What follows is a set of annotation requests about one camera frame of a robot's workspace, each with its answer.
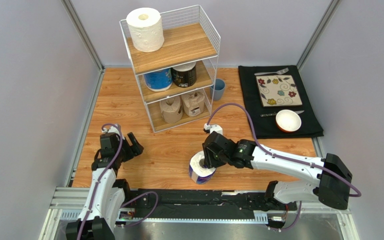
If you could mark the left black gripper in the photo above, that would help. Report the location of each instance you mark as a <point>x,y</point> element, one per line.
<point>132,150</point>

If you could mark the blue plastic cup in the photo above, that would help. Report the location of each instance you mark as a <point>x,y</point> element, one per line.
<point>217,90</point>

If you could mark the plain white paper roll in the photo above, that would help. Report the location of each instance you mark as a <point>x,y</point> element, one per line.
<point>146,29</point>

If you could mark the silver fork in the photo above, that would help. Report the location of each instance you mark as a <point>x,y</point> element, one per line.
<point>279,72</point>

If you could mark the silver knife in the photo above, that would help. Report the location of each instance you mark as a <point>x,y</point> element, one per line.
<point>275,113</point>

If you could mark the white orange bowl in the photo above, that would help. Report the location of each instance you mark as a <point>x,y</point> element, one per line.
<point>288,121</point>

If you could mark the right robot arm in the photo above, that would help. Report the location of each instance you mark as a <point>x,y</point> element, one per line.
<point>324,179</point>

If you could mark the black paper roll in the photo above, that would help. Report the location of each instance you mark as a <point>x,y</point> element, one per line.
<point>184,75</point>

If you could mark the white wire wooden shelf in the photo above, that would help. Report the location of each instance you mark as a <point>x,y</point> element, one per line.
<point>189,37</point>

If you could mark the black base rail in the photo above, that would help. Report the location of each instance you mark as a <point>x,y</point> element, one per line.
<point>203,204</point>

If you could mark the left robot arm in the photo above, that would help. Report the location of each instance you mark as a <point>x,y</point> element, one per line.
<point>98,217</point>

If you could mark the brown paper roll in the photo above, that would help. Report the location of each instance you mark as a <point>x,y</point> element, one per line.
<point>193,103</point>
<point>171,109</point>

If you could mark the blue patterned roll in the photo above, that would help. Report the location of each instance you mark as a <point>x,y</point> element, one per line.
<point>158,81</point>

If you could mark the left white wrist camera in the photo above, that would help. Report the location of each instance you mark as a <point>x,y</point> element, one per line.
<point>111,128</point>

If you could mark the brown paper roll front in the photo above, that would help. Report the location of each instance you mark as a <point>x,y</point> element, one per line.
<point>193,103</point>

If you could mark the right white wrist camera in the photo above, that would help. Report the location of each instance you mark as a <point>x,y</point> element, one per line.
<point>210,128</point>

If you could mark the black cloth placemat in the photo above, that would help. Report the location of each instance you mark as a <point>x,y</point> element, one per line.
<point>266,127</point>

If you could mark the floral square plate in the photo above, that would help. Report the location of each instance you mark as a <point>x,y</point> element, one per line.
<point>278,91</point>

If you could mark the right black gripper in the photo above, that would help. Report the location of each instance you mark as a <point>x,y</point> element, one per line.
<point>209,154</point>

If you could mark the blue white roll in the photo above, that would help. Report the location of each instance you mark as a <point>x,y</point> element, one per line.
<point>197,171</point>

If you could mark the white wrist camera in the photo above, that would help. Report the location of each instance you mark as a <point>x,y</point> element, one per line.
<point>210,128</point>
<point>111,128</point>

